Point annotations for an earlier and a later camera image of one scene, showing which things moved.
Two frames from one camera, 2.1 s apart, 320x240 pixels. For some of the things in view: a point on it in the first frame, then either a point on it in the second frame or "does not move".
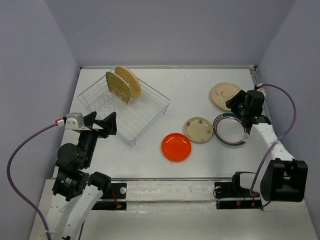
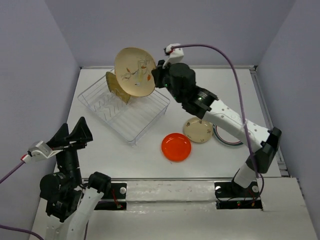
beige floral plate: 221,92 -> 133,67
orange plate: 176,147 does not move
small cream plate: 199,129 does not move
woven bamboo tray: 118,87 does not move
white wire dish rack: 135,120 does not move
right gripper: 240,103 -> 160,78
